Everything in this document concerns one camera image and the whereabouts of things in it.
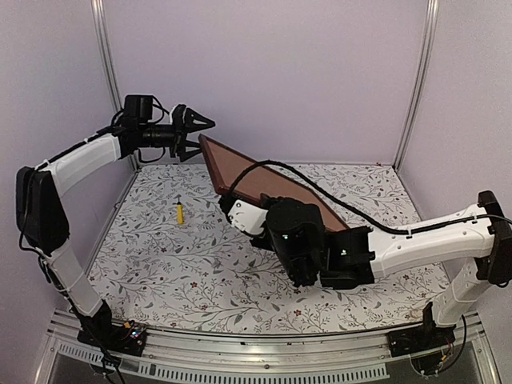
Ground right aluminium corner post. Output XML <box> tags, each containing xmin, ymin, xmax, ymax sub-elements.
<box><xmin>393</xmin><ymin>0</ymin><xmax>439</xmax><ymax>174</ymax></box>

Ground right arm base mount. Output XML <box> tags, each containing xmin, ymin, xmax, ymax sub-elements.
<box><xmin>386</xmin><ymin>323</ymin><xmax>455</xmax><ymax>357</ymax></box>

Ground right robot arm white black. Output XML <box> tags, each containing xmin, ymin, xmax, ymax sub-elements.
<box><xmin>219</xmin><ymin>190</ymin><xmax>511</xmax><ymax>349</ymax></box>

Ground yellow handled screwdriver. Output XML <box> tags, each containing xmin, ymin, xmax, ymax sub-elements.
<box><xmin>176</xmin><ymin>196</ymin><xmax>185</xmax><ymax>225</ymax></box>

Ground red-brown wooden picture frame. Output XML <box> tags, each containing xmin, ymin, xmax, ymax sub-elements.
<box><xmin>198</xmin><ymin>134</ymin><xmax>349</xmax><ymax>232</ymax></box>

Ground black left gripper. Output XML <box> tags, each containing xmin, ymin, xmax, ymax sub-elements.
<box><xmin>139</xmin><ymin>106</ymin><xmax>215</xmax><ymax>162</ymax></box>

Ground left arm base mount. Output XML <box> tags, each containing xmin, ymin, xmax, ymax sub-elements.
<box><xmin>77</xmin><ymin>317</ymin><xmax>147</xmax><ymax>357</ymax></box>

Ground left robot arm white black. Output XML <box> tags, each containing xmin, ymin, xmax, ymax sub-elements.
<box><xmin>16</xmin><ymin>94</ymin><xmax>215</xmax><ymax>347</ymax></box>

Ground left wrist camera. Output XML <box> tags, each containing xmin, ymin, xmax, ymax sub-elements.
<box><xmin>169</xmin><ymin>104</ymin><xmax>187</xmax><ymax>125</ymax></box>

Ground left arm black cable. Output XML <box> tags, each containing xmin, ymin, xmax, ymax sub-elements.
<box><xmin>110</xmin><ymin>95</ymin><xmax>173</xmax><ymax>164</ymax></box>

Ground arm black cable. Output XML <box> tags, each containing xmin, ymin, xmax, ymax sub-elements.
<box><xmin>227</xmin><ymin>159</ymin><xmax>512</xmax><ymax>237</ymax></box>
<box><xmin>110</xmin><ymin>95</ymin><xmax>173</xmax><ymax>164</ymax></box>

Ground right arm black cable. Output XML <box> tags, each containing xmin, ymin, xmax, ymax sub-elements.
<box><xmin>227</xmin><ymin>159</ymin><xmax>512</xmax><ymax>237</ymax></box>

